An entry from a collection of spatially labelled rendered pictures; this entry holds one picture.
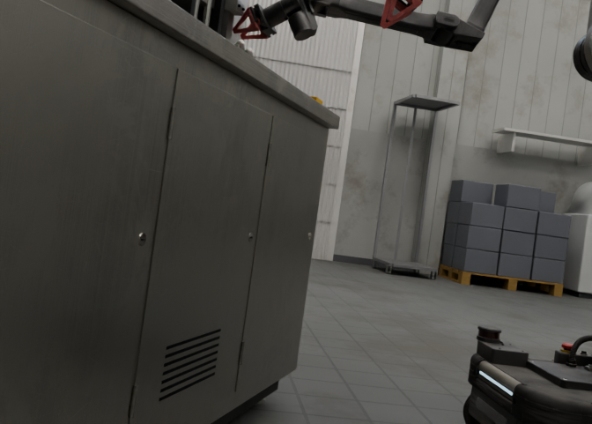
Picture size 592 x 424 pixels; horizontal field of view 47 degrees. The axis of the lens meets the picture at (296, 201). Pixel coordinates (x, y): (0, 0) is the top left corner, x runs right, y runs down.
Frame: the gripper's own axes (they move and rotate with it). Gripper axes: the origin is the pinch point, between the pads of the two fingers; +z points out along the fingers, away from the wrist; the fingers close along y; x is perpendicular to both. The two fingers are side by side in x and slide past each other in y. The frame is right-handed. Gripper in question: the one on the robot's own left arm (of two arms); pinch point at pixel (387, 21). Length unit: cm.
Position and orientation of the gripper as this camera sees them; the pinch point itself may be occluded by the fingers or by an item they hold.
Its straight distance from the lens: 159.1
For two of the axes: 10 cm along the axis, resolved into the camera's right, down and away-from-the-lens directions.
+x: 7.9, 6.1, 1.0
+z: -6.0, 8.0, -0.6
